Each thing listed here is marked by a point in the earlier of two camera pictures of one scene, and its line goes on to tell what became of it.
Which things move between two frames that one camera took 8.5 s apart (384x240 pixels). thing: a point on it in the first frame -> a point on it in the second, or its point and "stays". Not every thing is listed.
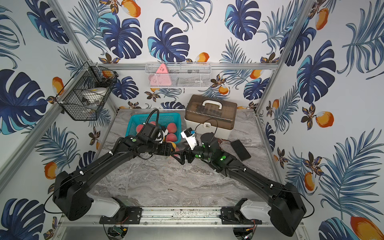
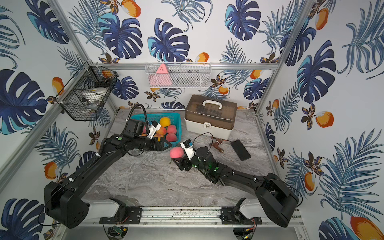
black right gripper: x=182 y=155 -> x=182 y=162
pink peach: x=171 y=137 stays
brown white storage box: x=207 y=114 stays
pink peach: x=171 y=127 stays
